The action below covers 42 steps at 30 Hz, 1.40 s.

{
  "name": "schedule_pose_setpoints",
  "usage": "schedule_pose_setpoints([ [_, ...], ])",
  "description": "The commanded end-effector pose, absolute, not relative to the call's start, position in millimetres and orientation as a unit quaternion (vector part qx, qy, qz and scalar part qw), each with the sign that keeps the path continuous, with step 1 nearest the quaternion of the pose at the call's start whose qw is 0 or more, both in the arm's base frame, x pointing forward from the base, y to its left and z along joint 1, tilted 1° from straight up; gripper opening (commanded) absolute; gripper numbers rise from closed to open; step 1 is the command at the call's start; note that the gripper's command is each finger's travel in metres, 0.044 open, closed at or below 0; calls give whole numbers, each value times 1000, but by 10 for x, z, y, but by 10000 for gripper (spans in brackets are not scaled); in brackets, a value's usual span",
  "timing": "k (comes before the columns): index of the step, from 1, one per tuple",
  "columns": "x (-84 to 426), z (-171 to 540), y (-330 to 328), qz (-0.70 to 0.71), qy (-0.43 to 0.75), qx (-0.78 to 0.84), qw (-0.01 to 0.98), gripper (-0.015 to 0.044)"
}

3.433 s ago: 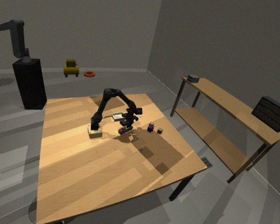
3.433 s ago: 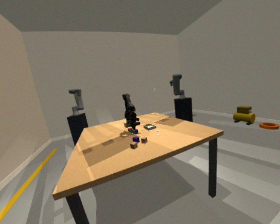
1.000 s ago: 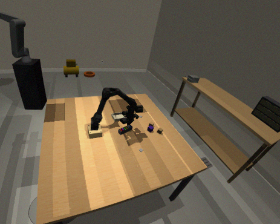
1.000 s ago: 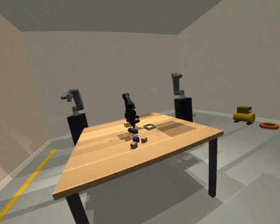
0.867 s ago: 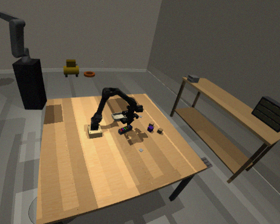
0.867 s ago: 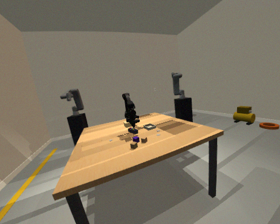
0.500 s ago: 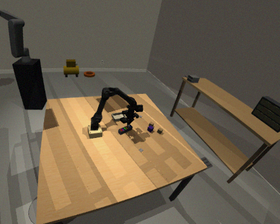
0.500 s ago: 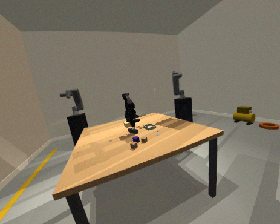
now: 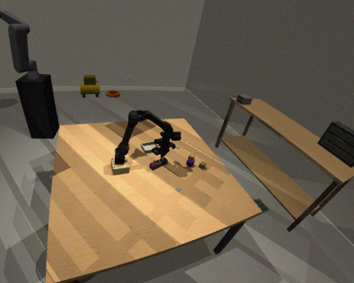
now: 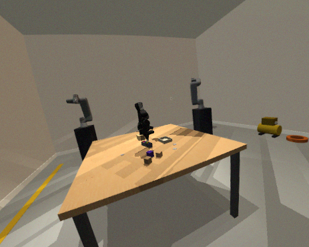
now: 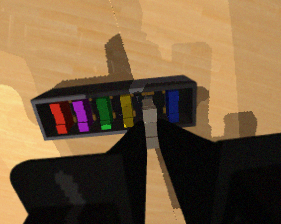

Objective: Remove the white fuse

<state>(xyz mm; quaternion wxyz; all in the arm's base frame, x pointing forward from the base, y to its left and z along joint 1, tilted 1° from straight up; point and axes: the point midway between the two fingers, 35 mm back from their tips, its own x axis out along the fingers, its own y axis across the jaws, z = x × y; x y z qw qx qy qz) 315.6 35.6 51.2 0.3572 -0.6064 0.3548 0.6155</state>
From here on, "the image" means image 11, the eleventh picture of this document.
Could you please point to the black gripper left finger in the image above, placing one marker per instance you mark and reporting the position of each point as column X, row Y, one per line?
column 117, row 176

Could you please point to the blue fuse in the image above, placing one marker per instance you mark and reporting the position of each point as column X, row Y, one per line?
column 172, row 98

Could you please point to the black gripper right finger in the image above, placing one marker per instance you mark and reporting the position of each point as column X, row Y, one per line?
column 201, row 170

